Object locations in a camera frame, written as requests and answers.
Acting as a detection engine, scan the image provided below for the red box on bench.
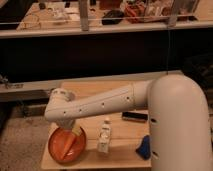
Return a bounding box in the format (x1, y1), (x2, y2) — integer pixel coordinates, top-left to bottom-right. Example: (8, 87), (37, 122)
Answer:
(124, 4), (145, 23)

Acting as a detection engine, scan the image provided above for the white tube bottle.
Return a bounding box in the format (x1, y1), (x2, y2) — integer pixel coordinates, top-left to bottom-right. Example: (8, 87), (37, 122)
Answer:
(97, 118), (111, 153)

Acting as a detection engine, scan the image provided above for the grey metal post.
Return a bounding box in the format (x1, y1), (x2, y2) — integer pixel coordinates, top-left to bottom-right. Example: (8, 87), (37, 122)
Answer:
(79, 0), (89, 31)

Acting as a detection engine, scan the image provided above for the black object on bench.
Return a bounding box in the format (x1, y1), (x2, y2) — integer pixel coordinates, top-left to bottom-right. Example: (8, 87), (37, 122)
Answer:
(101, 10), (124, 25)

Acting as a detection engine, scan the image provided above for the orange ceramic bowl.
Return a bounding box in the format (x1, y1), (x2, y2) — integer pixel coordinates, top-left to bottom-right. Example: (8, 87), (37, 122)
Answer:
(48, 128), (86, 164)

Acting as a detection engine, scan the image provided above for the black rectangular eraser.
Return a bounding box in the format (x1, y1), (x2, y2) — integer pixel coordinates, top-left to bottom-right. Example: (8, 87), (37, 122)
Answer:
(122, 112), (148, 122)

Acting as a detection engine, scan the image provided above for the wooden board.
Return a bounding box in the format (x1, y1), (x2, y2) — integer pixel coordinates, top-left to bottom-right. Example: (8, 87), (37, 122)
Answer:
(41, 113), (151, 170)

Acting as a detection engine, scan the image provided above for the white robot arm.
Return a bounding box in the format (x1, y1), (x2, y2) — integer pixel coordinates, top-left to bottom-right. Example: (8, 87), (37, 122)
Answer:
(45, 75), (213, 171)

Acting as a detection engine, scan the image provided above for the blue sponge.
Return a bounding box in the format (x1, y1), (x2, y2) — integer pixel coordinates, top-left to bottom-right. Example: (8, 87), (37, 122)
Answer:
(136, 135), (151, 160)

